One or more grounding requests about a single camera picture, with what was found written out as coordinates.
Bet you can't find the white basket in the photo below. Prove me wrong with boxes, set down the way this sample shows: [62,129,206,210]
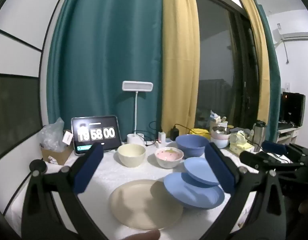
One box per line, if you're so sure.
[209,120,228,130]

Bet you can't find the small blue plate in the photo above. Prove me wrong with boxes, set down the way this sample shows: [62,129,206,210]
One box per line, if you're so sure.
[183,157,220,186]

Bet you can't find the white air conditioner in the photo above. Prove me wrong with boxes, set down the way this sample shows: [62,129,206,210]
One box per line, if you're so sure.
[272,29,308,43]

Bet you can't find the light blue bowl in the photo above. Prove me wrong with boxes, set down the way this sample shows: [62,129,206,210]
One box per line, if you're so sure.
[211,136,230,148]

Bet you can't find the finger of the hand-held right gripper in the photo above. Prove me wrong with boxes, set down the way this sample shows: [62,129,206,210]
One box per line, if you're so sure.
[262,141,306,159]
[239,151,304,172]

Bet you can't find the cardboard box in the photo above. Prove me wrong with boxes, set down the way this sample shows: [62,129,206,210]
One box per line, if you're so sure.
[40,142,74,165]

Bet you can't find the white desk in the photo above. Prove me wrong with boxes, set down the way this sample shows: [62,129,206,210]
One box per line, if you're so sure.
[277,122,300,145]

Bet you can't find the pink steel-lined bowl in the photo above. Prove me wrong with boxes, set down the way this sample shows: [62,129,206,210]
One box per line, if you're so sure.
[211,126,230,140]

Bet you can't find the black adapter cable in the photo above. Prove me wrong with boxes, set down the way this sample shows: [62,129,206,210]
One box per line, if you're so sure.
[148,121,162,133]

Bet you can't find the pink strawberry bowl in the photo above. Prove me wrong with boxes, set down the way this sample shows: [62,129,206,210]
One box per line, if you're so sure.
[154,147,184,169]

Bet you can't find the black round stand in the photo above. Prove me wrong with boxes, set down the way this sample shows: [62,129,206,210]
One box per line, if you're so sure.
[29,160,48,174]

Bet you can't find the person's left hand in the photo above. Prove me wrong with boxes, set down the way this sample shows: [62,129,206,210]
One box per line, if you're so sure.
[119,229,161,240]

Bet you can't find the black lamp cable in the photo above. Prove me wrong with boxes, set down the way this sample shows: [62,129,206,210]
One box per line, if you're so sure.
[134,129,158,147]

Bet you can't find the yellow tissue box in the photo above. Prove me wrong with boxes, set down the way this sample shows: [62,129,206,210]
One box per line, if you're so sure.
[229,132,254,154]

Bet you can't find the cream bowl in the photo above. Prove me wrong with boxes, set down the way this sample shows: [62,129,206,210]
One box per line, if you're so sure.
[117,144,146,167]

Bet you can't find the tablet with clock display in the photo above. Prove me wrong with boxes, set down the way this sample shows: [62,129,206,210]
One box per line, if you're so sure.
[71,115,122,157]

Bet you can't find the dark glass door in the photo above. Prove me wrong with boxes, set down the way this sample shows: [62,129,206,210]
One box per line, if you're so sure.
[194,0,259,130]

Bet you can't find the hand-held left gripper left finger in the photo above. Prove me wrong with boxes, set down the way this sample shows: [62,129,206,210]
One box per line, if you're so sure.
[21,142,107,240]

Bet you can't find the small white tag box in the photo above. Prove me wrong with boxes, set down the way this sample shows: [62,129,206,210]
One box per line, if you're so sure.
[63,130,74,145]

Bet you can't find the teal curtain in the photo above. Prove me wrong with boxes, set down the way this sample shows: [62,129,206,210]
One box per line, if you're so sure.
[45,0,167,143]
[254,0,281,130]

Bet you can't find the grey cloth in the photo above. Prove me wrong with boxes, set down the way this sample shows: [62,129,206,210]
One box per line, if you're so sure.
[230,127,252,135]

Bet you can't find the large blue bowl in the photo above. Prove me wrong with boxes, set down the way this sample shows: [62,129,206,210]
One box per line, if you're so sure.
[175,134,210,158]

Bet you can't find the yellow packet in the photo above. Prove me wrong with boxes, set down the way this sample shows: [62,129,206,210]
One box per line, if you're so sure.
[189,128,210,139]

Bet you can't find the black charger cable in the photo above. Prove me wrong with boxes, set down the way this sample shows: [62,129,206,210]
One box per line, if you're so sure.
[174,123,195,135]

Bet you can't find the beige plate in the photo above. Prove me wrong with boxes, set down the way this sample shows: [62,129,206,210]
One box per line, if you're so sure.
[108,179,184,230]

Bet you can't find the yellow curtain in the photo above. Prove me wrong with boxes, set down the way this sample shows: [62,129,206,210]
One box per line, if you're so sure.
[161,0,200,140]
[237,0,270,133]

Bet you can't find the steel thermos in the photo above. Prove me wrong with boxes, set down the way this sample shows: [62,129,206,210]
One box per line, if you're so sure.
[252,121,266,153]

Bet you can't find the white desk lamp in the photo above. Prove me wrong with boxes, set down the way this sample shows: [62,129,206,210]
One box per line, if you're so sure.
[122,81,154,147]

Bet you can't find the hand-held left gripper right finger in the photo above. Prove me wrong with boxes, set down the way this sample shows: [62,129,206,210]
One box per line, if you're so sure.
[194,142,286,240]

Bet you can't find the black monitor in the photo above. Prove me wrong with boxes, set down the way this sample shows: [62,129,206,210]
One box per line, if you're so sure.
[280,92,306,128]

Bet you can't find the white textured tablecloth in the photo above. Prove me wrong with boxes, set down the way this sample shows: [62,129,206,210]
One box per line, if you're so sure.
[4,140,264,240]

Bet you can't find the large blue plate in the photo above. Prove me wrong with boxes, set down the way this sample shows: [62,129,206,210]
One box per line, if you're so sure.
[164,172,225,210]

